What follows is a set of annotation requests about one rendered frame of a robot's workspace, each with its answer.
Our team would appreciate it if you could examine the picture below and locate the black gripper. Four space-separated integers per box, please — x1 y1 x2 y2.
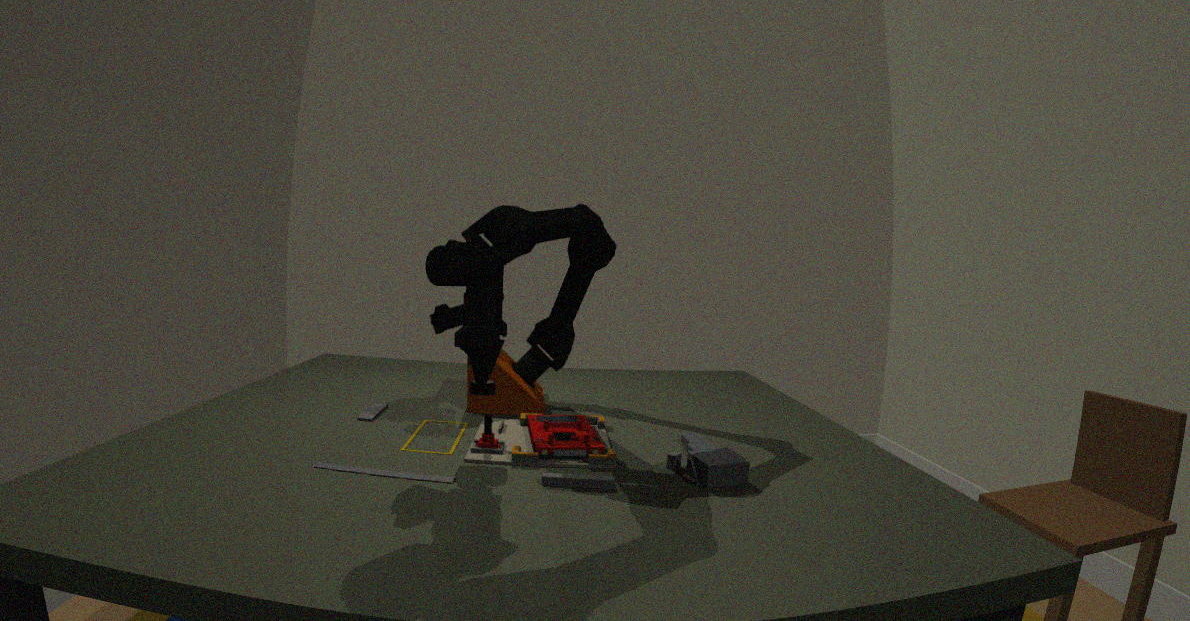
455 286 507 391

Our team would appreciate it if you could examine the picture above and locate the yellow rectangular outline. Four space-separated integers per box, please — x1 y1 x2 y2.
400 420 468 454

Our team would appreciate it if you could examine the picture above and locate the black toy wheel with grey hub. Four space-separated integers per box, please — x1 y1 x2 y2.
470 380 496 395

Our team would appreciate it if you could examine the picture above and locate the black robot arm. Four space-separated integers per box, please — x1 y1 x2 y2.
425 203 616 389

